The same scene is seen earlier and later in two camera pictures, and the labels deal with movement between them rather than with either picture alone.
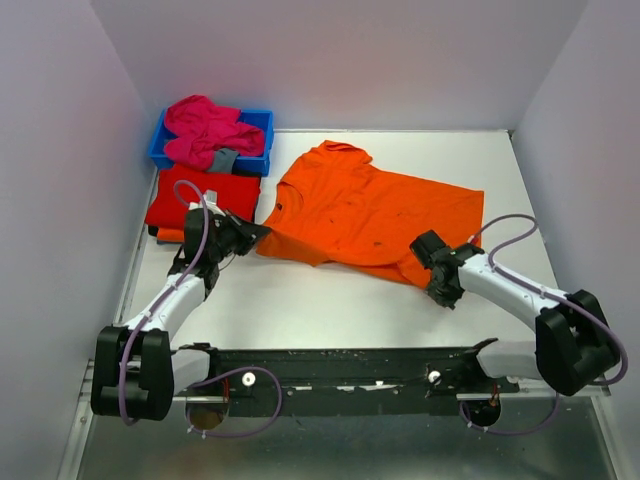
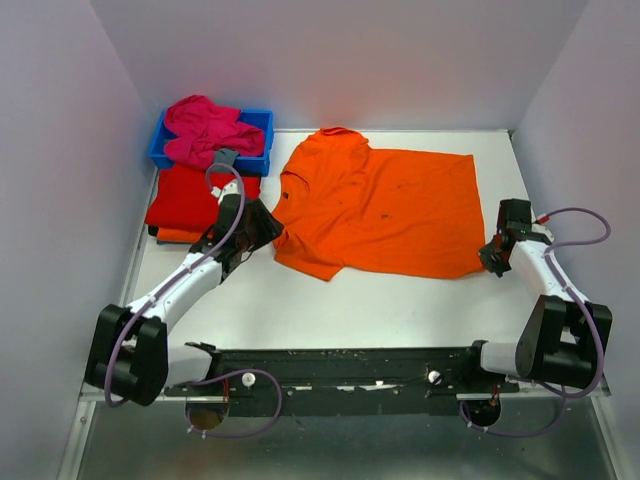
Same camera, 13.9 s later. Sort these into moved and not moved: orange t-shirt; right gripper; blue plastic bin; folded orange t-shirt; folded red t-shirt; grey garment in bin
Moved: right gripper; orange t-shirt
Not moved: folded orange t-shirt; grey garment in bin; blue plastic bin; folded red t-shirt
